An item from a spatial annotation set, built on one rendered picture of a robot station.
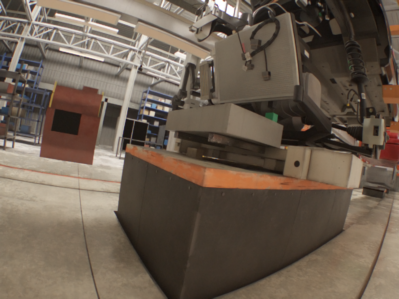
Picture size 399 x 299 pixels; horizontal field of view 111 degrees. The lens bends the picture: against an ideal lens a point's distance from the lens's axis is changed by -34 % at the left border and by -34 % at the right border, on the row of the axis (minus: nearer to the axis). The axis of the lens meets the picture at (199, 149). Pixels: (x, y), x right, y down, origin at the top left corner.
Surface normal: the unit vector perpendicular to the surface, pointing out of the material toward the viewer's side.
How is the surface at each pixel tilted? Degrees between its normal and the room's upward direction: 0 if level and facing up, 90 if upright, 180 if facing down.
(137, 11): 90
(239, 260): 90
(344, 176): 90
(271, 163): 90
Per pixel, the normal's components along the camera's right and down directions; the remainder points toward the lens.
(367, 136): -0.90, 0.04
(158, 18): 0.55, 0.10
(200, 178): -0.81, -0.15
